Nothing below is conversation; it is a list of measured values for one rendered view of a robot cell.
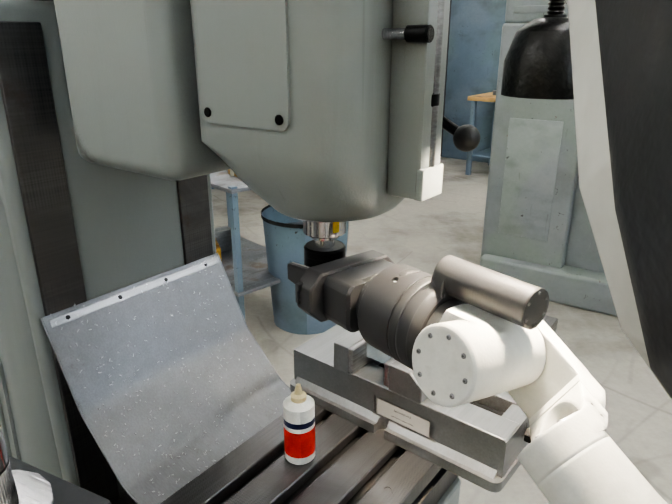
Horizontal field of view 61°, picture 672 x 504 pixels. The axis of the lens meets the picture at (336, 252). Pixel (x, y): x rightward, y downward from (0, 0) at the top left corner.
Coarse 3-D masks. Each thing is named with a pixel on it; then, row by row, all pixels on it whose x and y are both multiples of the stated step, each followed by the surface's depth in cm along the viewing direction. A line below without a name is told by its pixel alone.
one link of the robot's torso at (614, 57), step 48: (576, 0) 9; (624, 0) 6; (576, 48) 9; (624, 48) 6; (576, 96) 9; (624, 96) 5; (624, 144) 5; (624, 192) 5; (624, 240) 5; (624, 288) 8
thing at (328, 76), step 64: (192, 0) 53; (256, 0) 48; (320, 0) 46; (384, 0) 48; (256, 64) 50; (320, 64) 47; (384, 64) 50; (256, 128) 52; (320, 128) 49; (384, 128) 53; (256, 192) 58; (320, 192) 52; (384, 192) 55
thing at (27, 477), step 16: (16, 464) 47; (16, 480) 44; (32, 480) 44; (48, 480) 46; (64, 480) 46; (32, 496) 42; (48, 496) 42; (64, 496) 44; (80, 496) 44; (96, 496) 44
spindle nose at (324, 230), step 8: (304, 224) 62; (312, 224) 61; (320, 224) 61; (328, 224) 61; (344, 224) 62; (304, 232) 63; (312, 232) 62; (320, 232) 61; (328, 232) 61; (344, 232) 63
